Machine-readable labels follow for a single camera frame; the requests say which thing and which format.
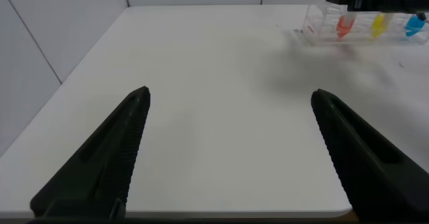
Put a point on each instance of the clear plastic test tube rack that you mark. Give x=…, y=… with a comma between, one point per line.
x=321, y=33

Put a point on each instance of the test tube with red pigment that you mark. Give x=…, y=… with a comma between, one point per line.
x=344, y=25

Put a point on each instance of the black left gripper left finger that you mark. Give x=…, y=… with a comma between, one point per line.
x=100, y=163

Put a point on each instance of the test tube with yellow pigment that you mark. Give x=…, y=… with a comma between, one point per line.
x=378, y=26

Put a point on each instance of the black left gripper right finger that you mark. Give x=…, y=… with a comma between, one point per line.
x=375, y=170

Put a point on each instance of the test tube with blue pigment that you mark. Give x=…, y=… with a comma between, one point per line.
x=414, y=25

